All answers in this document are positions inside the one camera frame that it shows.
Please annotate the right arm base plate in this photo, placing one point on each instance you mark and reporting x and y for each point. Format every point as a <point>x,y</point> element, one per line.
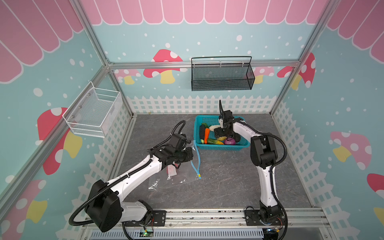
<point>253,218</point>

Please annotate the black mesh wall basket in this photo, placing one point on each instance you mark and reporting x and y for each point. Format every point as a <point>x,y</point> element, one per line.
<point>230,73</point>

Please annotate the dark avocado toy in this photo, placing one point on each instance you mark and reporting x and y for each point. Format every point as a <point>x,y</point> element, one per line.
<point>237,137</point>

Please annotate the white wire wall basket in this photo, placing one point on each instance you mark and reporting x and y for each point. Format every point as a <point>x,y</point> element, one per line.
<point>93,112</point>

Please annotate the aluminium front rail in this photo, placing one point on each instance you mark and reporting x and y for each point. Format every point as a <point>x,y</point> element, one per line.
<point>234,218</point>

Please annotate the clear zip top bag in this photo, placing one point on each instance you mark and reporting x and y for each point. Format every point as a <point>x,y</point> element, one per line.
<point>187,173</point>

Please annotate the white radish toy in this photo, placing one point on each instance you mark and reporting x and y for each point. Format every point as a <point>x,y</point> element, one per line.
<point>213,127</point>

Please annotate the teal plastic basket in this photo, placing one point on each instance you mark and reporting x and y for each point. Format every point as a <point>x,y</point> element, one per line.
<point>211,121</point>

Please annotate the orange carrot toy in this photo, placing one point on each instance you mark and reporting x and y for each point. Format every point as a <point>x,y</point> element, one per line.
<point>206,135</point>

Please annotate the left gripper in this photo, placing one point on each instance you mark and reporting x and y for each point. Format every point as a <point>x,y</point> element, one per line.
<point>189,155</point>

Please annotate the yellow potato toy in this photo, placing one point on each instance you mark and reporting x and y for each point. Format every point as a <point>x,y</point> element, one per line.
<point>222,139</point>

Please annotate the purple onion toy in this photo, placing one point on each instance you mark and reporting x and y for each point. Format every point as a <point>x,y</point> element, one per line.
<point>230,141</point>

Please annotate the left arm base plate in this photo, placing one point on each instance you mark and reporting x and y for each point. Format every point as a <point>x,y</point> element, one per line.
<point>153,219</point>

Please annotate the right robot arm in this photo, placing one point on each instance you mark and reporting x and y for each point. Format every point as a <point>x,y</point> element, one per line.
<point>267,151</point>

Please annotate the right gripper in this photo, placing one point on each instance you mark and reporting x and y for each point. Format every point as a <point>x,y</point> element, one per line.
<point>223,120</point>

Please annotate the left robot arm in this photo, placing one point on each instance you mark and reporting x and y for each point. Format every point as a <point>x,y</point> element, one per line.
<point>106,206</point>

